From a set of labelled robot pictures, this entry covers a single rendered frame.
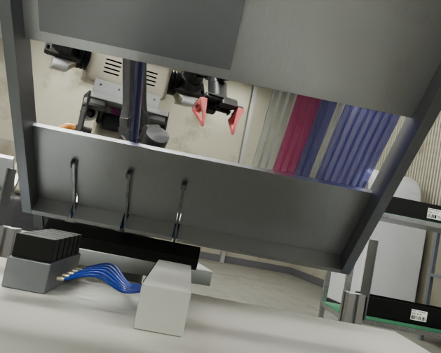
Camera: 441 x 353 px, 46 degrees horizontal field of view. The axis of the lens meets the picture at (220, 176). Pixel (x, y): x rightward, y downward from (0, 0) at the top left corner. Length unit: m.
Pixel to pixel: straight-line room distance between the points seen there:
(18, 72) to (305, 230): 0.63
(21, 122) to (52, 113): 7.75
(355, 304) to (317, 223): 0.19
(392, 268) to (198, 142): 4.30
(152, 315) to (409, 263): 5.49
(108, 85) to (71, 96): 7.06
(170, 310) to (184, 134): 8.32
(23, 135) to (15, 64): 0.15
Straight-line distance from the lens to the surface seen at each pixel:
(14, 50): 0.91
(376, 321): 3.08
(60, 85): 8.80
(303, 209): 1.06
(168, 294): 0.53
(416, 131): 0.91
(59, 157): 1.06
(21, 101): 0.96
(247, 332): 0.62
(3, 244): 1.16
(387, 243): 5.79
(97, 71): 1.74
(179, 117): 8.84
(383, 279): 5.81
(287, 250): 1.13
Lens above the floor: 0.74
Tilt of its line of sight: 4 degrees up
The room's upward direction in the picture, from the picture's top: 11 degrees clockwise
